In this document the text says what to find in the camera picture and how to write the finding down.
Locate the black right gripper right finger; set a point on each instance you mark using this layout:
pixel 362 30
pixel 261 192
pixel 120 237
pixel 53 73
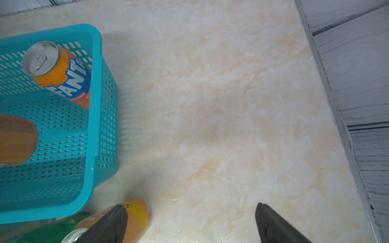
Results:
pixel 273 228

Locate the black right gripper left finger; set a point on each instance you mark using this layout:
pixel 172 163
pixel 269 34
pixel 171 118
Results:
pixel 105 227

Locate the orange soda can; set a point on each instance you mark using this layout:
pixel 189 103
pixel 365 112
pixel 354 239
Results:
pixel 19 138
pixel 56 69
pixel 138 221

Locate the green soda can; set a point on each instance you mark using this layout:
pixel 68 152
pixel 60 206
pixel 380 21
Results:
pixel 53 232

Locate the teal plastic basket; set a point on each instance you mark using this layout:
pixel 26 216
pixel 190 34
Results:
pixel 76 147

